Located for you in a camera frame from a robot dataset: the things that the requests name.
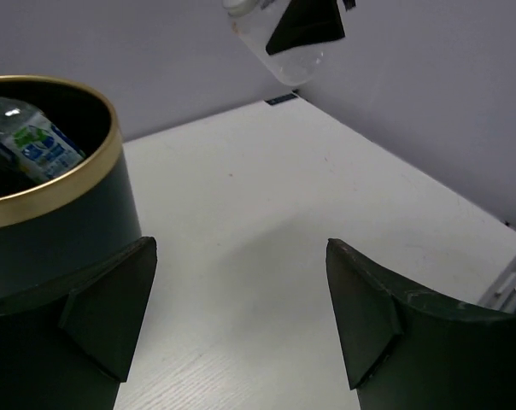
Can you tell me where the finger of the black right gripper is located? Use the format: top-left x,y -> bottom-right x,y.
265,0 -> 345,55

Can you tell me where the blue logo sticker right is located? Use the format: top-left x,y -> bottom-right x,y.
265,93 -> 299,106

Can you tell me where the dark bin with gold rim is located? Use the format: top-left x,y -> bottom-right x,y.
0,75 -> 141,298

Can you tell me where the wide clear plastic bottle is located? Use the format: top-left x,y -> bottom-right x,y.
221,0 -> 326,88

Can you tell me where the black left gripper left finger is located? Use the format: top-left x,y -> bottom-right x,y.
0,237 -> 157,409

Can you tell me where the clear bottle green-blue label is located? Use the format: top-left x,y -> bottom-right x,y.
0,96 -> 85,184

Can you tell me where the aluminium right table rail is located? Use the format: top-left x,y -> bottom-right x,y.
475,221 -> 516,315

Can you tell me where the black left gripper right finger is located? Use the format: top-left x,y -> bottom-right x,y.
325,239 -> 516,409

